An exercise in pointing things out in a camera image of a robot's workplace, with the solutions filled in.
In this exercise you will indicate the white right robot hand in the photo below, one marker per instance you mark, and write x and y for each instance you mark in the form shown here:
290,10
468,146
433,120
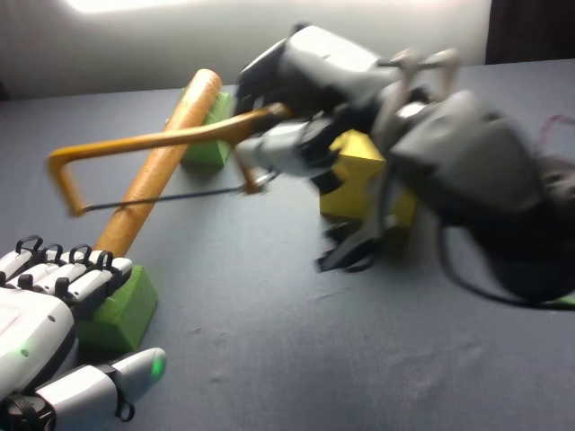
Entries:
323,72

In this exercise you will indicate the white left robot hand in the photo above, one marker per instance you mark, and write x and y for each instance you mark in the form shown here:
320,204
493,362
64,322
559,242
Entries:
31,323

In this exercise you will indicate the round wooden stick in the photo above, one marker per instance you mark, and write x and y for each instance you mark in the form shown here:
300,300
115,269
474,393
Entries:
197,96

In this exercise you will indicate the yellow frame hacksaw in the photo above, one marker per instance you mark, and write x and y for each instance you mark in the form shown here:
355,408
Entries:
135,143

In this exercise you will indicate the green notched support block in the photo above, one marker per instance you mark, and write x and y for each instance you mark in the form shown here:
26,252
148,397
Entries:
126,310
206,155

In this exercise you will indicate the yellow support block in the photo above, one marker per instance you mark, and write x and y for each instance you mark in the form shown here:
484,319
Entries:
355,179

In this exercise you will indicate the dark curtain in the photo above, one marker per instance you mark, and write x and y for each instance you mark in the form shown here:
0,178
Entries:
530,31

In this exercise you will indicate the grey table cloth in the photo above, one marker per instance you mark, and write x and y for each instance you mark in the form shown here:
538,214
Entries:
292,359

